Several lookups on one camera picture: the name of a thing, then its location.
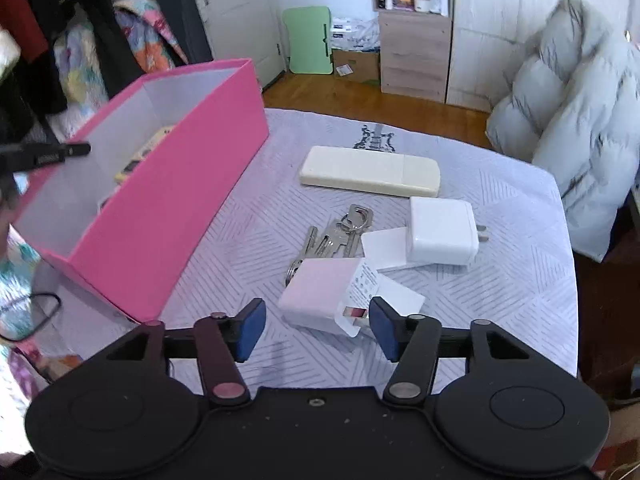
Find white card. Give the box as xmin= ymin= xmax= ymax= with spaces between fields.
xmin=361 ymin=226 xmax=425 ymax=316

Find pink white charger box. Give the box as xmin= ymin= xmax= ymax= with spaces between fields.
xmin=278 ymin=258 xmax=380 ymax=338

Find white power adapter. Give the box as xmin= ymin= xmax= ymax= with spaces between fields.
xmin=407 ymin=196 xmax=480 ymax=266

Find bunch of metal keys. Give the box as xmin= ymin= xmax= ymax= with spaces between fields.
xmin=284 ymin=204 xmax=374 ymax=286

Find white patterned tablecloth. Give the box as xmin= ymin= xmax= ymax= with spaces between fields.
xmin=29 ymin=107 xmax=582 ymax=411

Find long cream remote control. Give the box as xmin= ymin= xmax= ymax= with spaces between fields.
xmin=299 ymin=145 xmax=440 ymax=197

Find pink storage box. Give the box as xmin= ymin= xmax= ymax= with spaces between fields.
xmin=14 ymin=60 xmax=269 ymax=322

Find cardboard box on floor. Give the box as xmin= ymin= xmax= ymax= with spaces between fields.
xmin=332 ymin=50 xmax=381 ymax=86

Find floral quilt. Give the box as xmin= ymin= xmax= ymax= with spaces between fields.
xmin=1 ymin=0 xmax=189 ymax=400

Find grey puffer jacket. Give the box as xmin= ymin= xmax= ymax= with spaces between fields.
xmin=486 ymin=0 xmax=639 ymax=261

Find green folding stool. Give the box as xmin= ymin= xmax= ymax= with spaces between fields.
xmin=282 ymin=6 xmax=333 ymax=75

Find white door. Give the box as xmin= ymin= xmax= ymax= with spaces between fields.
xmin=195 ymin=0 xmax=285 ymax=88

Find wooden shelf cabinet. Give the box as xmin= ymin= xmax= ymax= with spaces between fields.
xmin=374 ymin=0 xmax=454 ymax=103

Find white wardrobe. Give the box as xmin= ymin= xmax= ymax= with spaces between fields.
xmin=447 ymin=0 xmax=639 ymax=112

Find dark hanging clothes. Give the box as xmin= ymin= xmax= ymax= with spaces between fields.
xmin=0 ymin=0 xmax=212 ymax=201

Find black cable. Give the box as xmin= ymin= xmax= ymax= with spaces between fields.
xmin=0 ymin=290 xmax=63 ymax=344

